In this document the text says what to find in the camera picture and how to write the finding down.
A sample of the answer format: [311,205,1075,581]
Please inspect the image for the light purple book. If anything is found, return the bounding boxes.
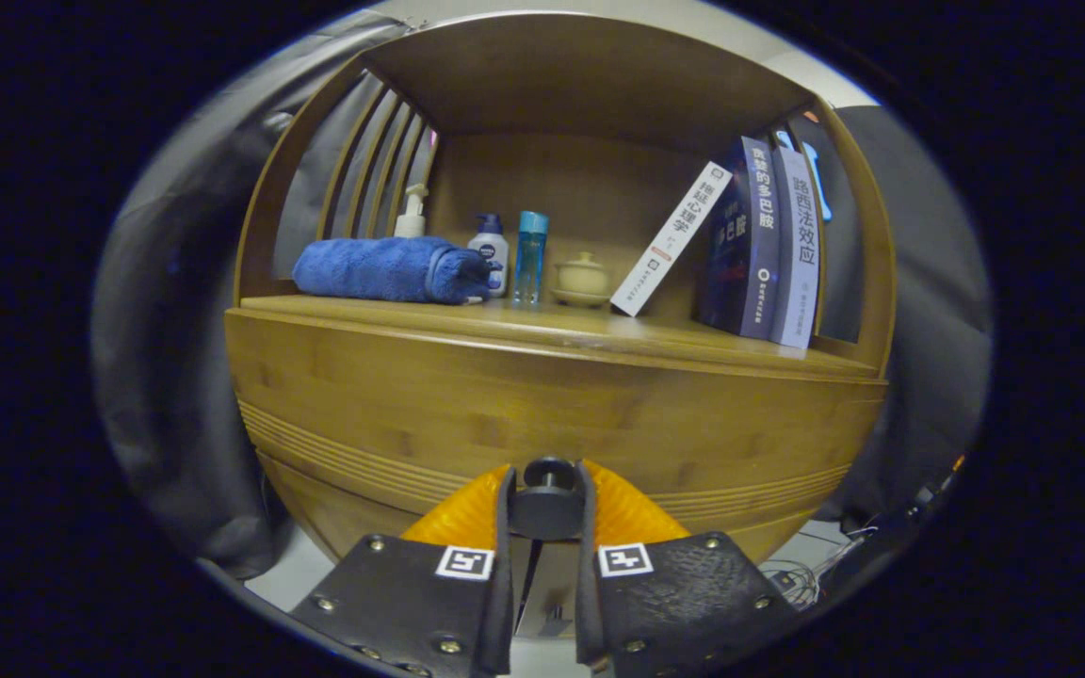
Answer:
[769,146,823,351]

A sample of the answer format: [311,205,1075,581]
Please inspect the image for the wooden cabinet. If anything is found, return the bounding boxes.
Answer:
[225,11,897,641]

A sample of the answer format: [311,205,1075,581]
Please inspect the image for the white pump bottle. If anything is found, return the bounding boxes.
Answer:
[394,183,430,239]

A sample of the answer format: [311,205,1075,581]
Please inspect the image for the blue folded towel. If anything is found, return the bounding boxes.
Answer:
[292,235,503,305]

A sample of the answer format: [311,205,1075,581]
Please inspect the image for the clear blue bottle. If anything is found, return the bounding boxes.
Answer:
[512,210,550,305]

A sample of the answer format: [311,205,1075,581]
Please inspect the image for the white book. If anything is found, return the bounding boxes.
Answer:
[610,161,734,317]

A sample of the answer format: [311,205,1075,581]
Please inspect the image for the beige lidded teacup with saucer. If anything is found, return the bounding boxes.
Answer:
[550,250,615,308]

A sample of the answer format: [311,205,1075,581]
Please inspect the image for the dark blue book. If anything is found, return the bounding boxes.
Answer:
[696,136,782,340]

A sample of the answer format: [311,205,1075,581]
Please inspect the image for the tangled cables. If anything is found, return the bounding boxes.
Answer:
[757,527,883,608]

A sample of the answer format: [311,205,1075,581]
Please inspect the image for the black drawer knob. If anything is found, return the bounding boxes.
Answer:
[508,457,589,542]

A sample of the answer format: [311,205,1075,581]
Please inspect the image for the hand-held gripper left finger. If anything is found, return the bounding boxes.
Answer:
[290,463,517,678]

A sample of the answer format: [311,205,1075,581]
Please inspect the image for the black backdrop cloth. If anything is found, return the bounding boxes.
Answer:
[90,9,994,580]

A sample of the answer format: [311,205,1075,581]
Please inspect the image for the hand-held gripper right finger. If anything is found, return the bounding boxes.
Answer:
[575,459,800,678]

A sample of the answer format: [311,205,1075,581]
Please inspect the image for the white bottle with blue cap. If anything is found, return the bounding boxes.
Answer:
[467,213,510,299]

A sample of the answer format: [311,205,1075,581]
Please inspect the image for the wooden countertop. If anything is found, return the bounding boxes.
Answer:
[239,294,883,378]

